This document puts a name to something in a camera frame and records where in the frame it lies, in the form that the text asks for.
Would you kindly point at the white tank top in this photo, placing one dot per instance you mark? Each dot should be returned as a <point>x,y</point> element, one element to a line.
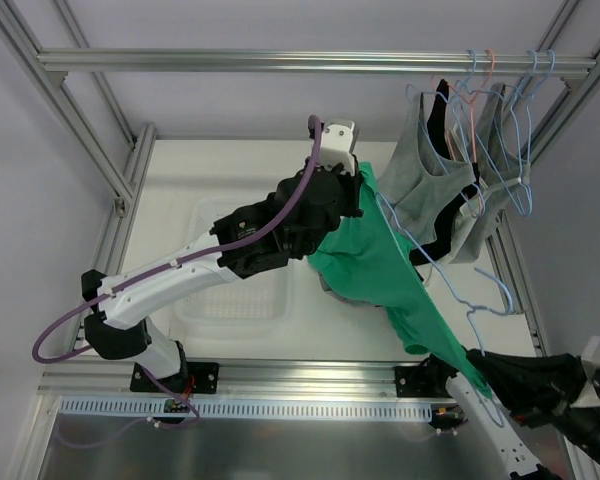
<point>464,221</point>

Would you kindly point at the light grey tank top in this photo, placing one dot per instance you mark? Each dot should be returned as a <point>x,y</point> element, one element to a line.
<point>416,181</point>

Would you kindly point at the blue hanger far right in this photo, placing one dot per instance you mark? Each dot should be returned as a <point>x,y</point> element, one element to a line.
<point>519,109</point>

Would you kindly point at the white slotted cable duct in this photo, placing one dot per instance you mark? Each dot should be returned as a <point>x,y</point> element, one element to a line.
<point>251,409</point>

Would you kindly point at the aluminium front rail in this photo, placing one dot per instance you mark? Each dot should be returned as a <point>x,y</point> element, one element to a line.
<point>243,378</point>

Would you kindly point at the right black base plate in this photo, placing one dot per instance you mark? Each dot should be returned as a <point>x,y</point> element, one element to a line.
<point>421,381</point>

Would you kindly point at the dark grey tank top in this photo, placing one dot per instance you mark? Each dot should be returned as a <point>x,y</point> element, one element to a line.
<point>504,177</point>

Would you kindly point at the pink wire hanger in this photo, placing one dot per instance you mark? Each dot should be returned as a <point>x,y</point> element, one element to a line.
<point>462,93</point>

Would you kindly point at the aluminium hanging rail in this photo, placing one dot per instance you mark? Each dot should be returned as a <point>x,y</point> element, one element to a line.
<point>216,60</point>

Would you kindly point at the black tank top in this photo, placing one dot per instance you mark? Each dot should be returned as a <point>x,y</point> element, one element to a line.
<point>450,200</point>

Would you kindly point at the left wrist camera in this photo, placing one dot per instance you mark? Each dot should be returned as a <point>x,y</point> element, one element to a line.
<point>338,140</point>

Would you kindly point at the green tank top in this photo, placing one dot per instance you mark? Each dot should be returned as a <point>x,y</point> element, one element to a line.
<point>364,261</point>

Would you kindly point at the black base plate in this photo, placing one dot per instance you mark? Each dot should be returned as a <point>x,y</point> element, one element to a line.
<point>199,378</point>
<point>421,381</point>

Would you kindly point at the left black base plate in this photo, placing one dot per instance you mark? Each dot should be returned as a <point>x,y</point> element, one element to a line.
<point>199,378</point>

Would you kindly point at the left aluminium frame post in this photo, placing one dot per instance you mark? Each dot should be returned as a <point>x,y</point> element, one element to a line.
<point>124,181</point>

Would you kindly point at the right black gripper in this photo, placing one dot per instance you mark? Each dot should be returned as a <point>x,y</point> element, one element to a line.
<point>545,373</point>

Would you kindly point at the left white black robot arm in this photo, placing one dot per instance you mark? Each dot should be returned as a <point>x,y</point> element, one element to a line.
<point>256,238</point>

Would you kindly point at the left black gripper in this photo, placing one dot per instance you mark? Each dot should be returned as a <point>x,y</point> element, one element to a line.
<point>353,195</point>

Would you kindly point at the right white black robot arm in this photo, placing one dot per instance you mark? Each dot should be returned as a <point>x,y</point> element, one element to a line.
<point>496,424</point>

